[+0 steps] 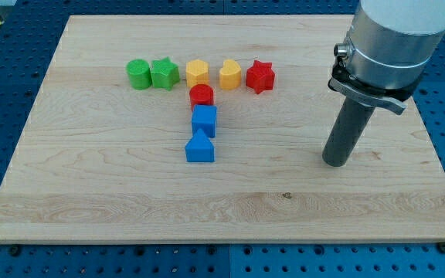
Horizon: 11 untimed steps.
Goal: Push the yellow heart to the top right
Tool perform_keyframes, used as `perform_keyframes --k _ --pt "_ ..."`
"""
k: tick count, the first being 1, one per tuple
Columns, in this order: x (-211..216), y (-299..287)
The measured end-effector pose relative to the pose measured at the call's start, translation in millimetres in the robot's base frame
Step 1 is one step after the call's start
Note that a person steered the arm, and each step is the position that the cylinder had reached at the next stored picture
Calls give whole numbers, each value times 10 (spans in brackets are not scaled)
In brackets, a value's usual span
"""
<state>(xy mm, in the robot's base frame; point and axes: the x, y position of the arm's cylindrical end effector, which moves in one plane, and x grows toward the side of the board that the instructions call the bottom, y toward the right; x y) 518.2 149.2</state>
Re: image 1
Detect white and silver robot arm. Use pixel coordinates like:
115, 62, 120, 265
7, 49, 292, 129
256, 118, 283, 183
328, 0, 445, 114

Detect yellow heart block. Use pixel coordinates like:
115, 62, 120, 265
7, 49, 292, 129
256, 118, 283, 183
219, 59, 242, 90

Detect blue triangle block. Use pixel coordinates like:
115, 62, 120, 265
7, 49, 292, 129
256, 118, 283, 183
185, 129, 215, 162

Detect blue cube block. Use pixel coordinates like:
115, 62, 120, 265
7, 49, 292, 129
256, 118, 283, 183
192, 104, 217, 138

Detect red cylinder block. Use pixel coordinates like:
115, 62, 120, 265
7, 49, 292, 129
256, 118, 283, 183
189, 84, 214, 110

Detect yellow hexagon block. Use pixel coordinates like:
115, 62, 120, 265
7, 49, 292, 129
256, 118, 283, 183
185, 59, 209, 88

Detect red star block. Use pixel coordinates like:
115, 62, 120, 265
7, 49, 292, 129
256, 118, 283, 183
246, 60, 275, 94

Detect wooden board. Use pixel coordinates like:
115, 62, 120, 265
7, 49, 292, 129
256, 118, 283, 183
0, 15, 445, 244

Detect green star block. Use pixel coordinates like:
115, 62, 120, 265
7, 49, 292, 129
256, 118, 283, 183
151, 57, 180, 90

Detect green cylinder block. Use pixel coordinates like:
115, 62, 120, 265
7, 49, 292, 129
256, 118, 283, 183
126, 59, 152, 90

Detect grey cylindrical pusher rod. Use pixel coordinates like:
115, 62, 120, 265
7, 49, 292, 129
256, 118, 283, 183
322, 98, 375, 167

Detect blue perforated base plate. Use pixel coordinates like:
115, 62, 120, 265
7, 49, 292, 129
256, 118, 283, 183
0, 0, 445, 277

